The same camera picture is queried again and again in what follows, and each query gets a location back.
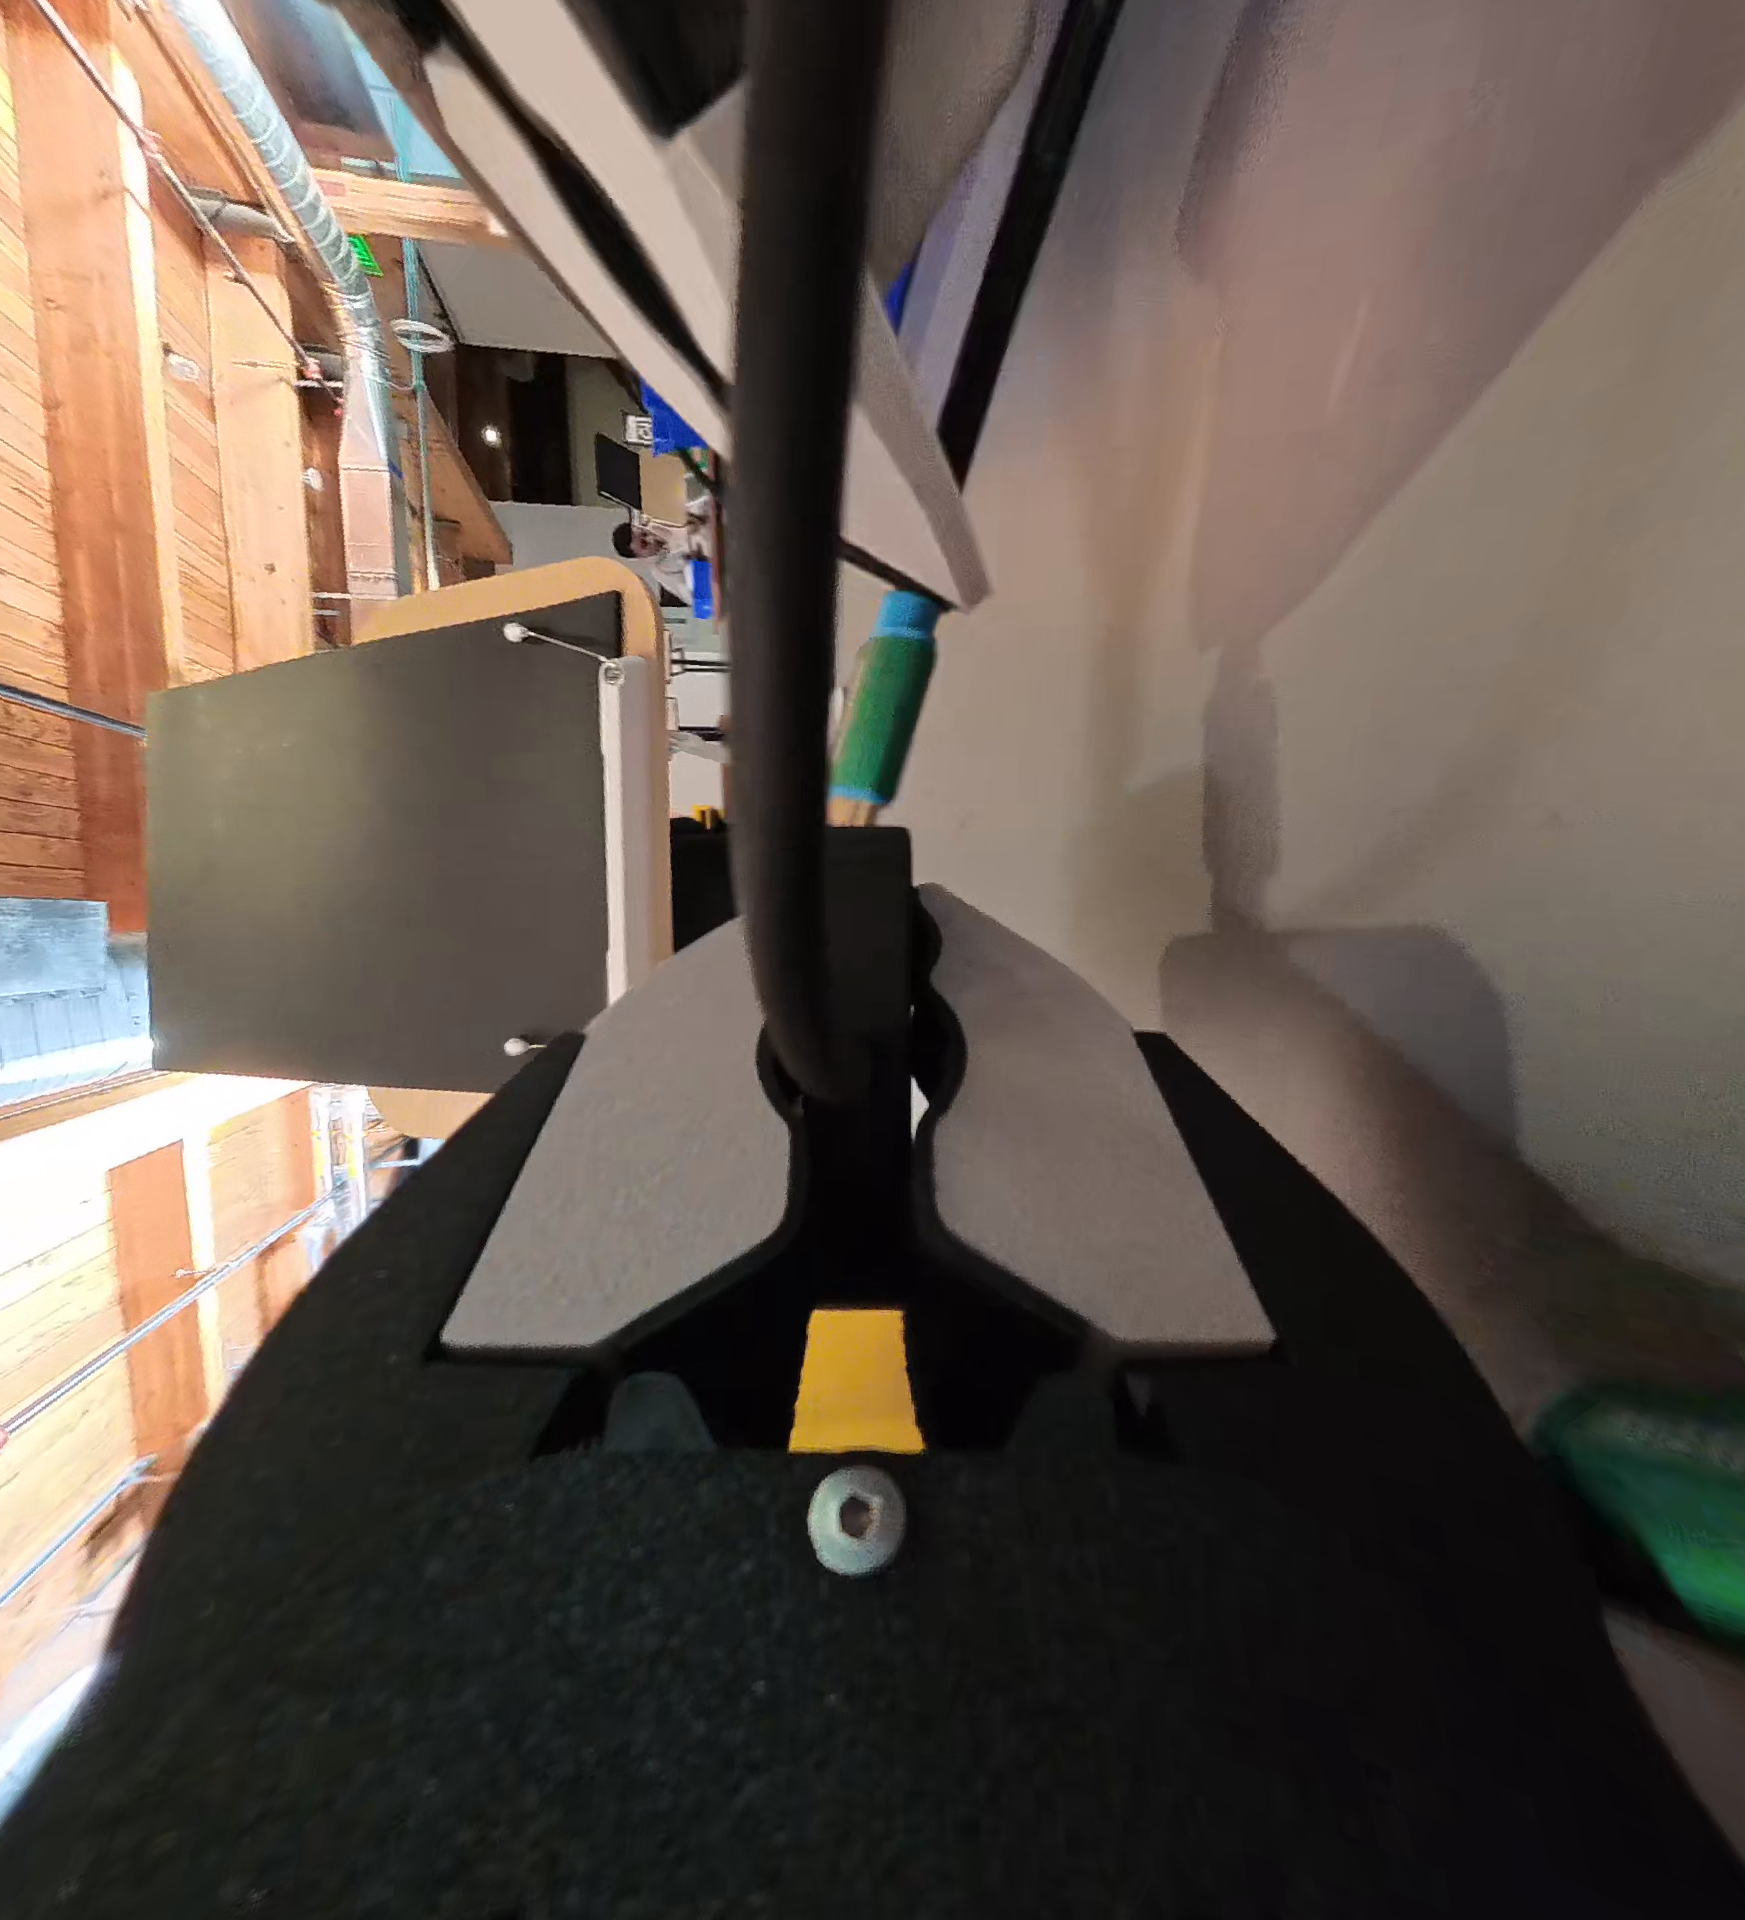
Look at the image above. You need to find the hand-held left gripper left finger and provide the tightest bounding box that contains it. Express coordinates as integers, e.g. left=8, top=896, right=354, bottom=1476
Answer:
left=437, top=913, right=802, bottom=1364

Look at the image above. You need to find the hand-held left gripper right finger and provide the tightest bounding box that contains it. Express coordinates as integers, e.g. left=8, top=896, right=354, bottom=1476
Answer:
left=908, top=880, right=1281, bottom=1354

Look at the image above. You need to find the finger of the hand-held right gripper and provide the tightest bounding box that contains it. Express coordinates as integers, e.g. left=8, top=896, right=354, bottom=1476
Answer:
left=664, top=91, right=998, bottom=610
left=415, top=0, right=739, bottom=447

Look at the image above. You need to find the black hub cable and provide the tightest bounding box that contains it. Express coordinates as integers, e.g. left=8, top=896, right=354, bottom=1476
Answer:
left=729, top=0, right=873, bottom=1096

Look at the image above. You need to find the hdmi cable with green plug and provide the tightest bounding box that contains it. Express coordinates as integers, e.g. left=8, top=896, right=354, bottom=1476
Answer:
left=832, top=591, right=945, bottom=832

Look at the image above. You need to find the plywood board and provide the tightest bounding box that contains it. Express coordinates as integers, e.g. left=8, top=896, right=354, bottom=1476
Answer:
left=350, top=555, right=669, bottom=1142

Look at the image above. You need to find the white bar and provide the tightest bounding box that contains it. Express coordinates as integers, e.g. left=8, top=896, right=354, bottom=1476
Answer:
left=602, top=659, right=659, bottom=1006

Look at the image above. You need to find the black panel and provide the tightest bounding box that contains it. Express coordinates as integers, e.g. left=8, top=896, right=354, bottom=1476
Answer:
left=144, top=591, right=625, bottom=1092

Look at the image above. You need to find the steel tension rod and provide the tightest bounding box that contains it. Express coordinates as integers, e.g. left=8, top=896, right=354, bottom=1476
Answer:
left=0, top=652, right=147, bottom=740
left=0, top=1175, right=350, bottom=1507

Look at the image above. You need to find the green plastic object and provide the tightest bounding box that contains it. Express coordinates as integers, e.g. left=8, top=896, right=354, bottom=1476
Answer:
left=1530, top=1377, right=1745, bottom=1674

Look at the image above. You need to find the silver flexible duct pipe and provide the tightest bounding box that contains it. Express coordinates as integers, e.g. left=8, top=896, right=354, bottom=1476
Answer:
left=156, top=0, right=408, bottom=404

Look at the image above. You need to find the galvanized metal duct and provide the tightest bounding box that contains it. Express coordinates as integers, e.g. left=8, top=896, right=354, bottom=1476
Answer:
left=0, top=890, right=153, bottom=1125

